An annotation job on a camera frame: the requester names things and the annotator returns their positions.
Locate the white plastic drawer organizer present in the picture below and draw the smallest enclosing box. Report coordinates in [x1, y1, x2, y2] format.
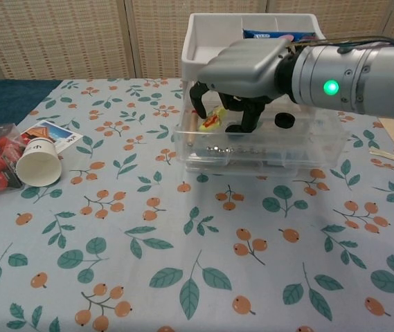
[181, 12, 336, 174]

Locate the clear plastic container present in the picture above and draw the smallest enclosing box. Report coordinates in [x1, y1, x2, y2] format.
[186, 161, 326, 174]

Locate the wooden stick with red band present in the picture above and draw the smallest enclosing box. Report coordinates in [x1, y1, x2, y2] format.
[187, 109, 199, 147]

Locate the white paper cup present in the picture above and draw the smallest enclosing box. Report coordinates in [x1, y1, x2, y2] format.
[15, 137, 62, 187]

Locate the black bottle cap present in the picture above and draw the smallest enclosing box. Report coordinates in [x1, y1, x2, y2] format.
[274, 113, 295, 129]

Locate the clear plastic storage box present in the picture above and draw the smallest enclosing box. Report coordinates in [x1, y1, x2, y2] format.
[172, 102, 350, 167]

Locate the picture postcard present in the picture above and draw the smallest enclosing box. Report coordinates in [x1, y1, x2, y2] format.
[19, 119, 83, 155]

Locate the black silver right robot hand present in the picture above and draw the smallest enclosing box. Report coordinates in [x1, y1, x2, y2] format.
[189, 38, 293, 134]

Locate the floral leaf print tablecloth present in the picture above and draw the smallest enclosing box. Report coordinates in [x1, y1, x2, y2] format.
[0, 77, 394, 332]

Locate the small yellow packet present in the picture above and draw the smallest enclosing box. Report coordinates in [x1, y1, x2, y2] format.
[198, 107, 228, 131]

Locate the blue Oreo cookie packet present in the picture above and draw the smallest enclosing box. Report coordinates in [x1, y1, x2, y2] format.
[242, 28, 317, 41]

